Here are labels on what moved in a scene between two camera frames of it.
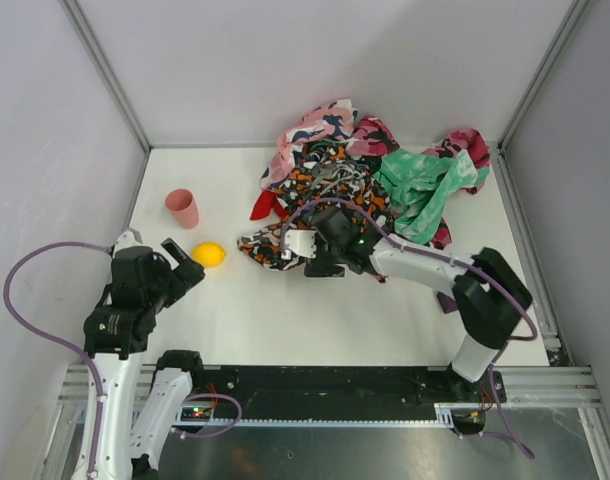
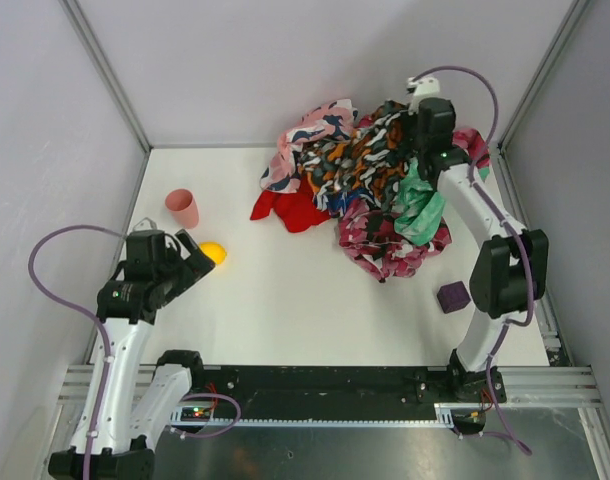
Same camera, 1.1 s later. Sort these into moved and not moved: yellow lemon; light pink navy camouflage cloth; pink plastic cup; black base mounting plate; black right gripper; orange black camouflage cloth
Moved: black right gripper; orange black camouflage cloth
Not moved: pink plastic cup; black base mounting plate; yellow lemon; light pink navy camouflage cloth
